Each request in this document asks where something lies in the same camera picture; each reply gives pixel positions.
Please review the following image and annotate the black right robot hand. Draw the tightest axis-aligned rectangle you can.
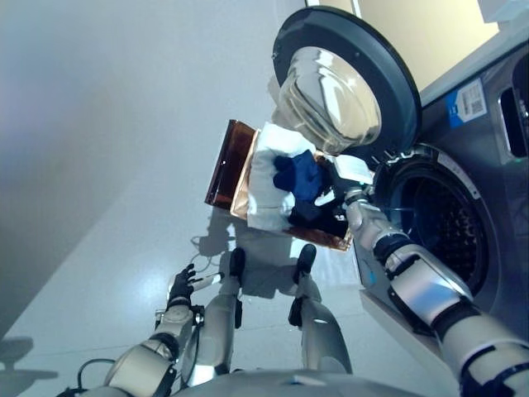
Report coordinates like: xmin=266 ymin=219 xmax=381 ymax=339
xmin=313 ymin=155 xmax=374 ymax=207

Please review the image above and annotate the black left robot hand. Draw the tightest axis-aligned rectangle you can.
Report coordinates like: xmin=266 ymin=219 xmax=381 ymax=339
xmin=167 ymin=263 xmax=225 ymax=309

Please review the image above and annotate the blue garment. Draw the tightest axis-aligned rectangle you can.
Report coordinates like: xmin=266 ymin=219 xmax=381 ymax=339
xmin=272 ymin=149 xmax=327 ymax=203

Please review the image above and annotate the black garment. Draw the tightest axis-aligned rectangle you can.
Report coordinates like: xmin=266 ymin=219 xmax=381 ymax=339
xmin=288 ymin=165 xmax=352 ymax=239

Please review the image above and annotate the white garment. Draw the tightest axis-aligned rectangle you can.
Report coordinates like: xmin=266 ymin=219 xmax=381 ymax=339
xmin=246 ymin=121 xmax=319 ymax=231

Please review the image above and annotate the dark grey washing machine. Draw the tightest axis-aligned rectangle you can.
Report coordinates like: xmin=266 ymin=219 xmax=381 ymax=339
xmin=358 ymin=45 xmax=529 ymax=305

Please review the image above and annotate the round glass washing machine door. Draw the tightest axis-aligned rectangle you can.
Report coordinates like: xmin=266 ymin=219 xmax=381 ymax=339
xmin=270 ymin=6 xmax=422 ymax=159

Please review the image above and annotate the silver left robot leg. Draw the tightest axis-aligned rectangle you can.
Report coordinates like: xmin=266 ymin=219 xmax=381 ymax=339
xmin=181 ymin=247 xmax=249 ymax=380

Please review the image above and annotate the silver robot leg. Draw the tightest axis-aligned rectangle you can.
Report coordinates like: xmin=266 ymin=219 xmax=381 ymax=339
xmin=181 ymin=247 xmax=249 ymax=380
xmin=288 ymin=243 xmax=352 ymax=375

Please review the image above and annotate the rectangular wicker laundry basket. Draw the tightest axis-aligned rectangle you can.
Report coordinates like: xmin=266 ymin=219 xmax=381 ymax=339
xmin=230 ymin=127 xmax=355 ymax=252

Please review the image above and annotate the brown transparent acrylic stand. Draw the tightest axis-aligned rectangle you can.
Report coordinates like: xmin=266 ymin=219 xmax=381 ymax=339
xmin=204 ymin=119 xmax=260 ymax=210

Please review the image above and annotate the tall blue label sticker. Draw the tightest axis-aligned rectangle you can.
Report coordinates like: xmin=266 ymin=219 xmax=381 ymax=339
xmin=446 ymin=78 xmax=487 ymax=125

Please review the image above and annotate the silver robot torso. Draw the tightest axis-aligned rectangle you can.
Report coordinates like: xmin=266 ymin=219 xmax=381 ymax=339
xmin=173 ymin=369 xmax=414 ymax=397

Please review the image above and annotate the silver right robot leg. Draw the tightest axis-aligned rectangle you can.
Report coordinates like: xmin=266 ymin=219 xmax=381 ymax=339
xmin=288 ymin=243 xmax=352 ymax=375

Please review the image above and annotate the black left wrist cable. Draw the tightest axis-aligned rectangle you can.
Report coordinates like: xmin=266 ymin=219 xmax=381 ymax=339
xmin=76 ymin=357 xmax=119 ymax=392

